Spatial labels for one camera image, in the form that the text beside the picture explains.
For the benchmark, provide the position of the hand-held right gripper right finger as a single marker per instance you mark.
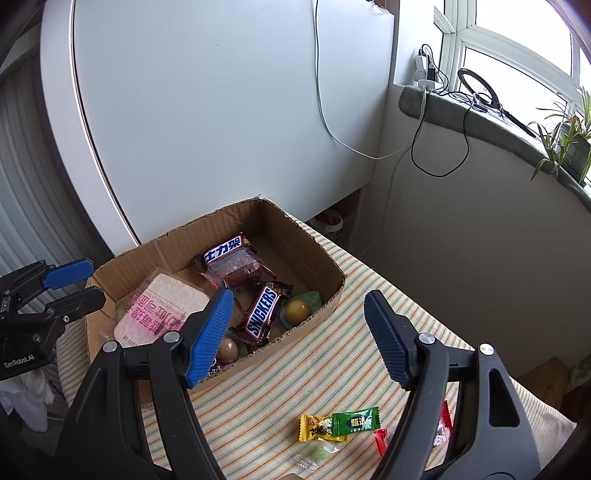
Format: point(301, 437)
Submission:
point(392, 337)

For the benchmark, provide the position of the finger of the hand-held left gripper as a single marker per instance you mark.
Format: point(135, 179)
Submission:
point(69, 273)
point(83, 300)

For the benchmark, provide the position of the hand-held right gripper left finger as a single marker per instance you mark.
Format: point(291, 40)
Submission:
point(212, 337)

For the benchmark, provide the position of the orange jelly cup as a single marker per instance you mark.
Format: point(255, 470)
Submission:
point(227, 350)

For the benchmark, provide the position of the black white candy packet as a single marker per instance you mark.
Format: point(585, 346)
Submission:
point(214, 369)

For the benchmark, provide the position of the green plum slice packet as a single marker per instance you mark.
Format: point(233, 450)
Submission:
point(119, 308)

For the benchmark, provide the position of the brown chocolate bar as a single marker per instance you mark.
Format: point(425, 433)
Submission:
point(263, 311)
point(226, 248)

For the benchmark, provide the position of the clear brown cake packet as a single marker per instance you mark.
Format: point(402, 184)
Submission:
point(240, 272)

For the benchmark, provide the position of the yellow ball candy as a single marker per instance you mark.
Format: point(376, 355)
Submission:
point(298, 310)

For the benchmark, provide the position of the cardboard box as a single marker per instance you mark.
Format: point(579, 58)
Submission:
point(295, 240)

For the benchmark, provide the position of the white cloth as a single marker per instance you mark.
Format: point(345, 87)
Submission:
point(27, 392)

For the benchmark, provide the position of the sliced bread packet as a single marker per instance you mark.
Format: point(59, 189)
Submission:
point(157, 304)

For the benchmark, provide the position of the green candy packet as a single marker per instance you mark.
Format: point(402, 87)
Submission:
point(355, 421)

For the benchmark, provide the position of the grey ribbed shutter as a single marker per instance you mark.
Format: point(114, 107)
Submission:
point(27, 184)

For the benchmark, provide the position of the red-edged brown cake packet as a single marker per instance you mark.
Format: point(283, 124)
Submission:
point(441, 431)

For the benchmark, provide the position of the yellow candy packet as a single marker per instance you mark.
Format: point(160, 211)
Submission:
point(314, 427)

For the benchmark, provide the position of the red white bowl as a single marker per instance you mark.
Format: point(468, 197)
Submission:
point(330, 220)

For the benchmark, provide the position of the green round candy clear wrapper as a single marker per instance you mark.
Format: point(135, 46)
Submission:
point(321, 454)

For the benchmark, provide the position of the white wardrobe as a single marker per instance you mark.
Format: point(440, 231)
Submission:
point(207, 115)

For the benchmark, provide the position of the green stone windowsill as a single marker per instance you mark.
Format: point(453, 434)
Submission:
point(485, 124)

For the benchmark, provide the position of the potted plant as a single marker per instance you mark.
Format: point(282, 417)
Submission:
point(572, 138)

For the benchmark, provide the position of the white power strip with chargers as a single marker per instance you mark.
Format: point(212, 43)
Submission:
point(422, 64)

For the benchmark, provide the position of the window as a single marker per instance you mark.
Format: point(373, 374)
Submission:
point(508, 64)

